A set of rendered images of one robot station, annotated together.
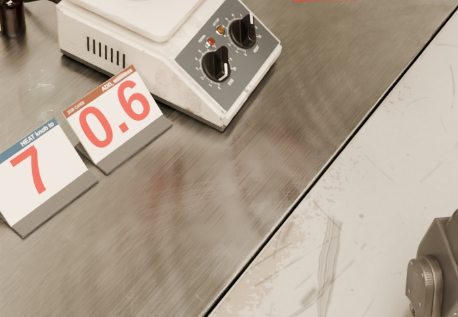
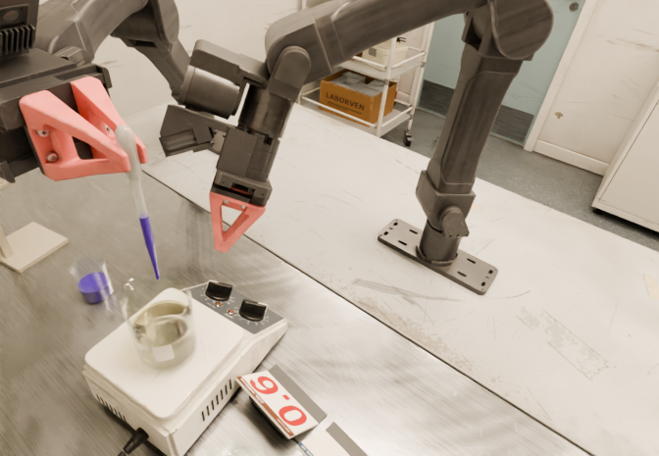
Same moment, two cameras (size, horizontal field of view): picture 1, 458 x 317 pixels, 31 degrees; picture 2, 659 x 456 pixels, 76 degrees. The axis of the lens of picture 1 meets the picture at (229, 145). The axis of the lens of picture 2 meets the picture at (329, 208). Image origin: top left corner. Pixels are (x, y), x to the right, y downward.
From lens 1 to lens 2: 60 cm
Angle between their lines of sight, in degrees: 58
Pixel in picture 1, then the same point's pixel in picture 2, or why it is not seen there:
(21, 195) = not seen: outside the picture
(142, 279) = (415, 390)
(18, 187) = not seen: outside the picture
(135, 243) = (386, 394)
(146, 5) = (203, 342)
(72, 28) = (188, 427)
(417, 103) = (265, 229)
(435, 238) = (441, 200)
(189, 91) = (271, 335)
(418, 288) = (457, 220)
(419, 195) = (333, 242)
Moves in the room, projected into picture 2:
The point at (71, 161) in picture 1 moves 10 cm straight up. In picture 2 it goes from (324, 438) to (332, 390)
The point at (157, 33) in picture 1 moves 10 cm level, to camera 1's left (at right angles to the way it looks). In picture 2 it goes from (240, 334) to (203, 426)
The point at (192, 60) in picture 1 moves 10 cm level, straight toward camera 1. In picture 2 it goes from (250, 325) to (331, 335)
